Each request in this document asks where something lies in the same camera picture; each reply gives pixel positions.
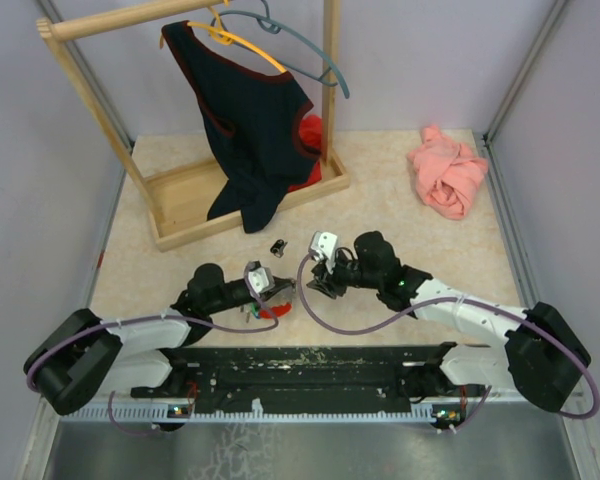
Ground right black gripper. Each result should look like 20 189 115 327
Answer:
307 250 383 299

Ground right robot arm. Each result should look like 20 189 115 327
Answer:
307 231 592 414

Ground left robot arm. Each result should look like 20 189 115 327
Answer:
23 262 295 415

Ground pink cloth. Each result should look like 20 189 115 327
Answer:
406 125 488 221

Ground red cloth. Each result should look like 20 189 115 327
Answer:
288 114 322 192

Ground dark navy tank top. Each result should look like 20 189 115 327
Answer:
161 21 320 234

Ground yellow hanger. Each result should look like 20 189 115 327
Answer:
186 7 287 73

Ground grey-blue hanger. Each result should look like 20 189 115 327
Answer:
218 1 350 99

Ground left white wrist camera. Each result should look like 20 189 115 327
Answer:
245 261 275 296

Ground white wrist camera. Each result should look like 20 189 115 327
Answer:
245 261 275 296
308 231 339 273

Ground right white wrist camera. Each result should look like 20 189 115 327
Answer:
308 231 339 273

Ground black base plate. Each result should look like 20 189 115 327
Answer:
126 342 485 415

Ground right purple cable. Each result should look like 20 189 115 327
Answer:
297 252 600 434

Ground purple cable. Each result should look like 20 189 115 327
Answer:
297 252 600 434
25 262 281 437

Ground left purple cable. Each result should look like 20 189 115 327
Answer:
25 262 281 437

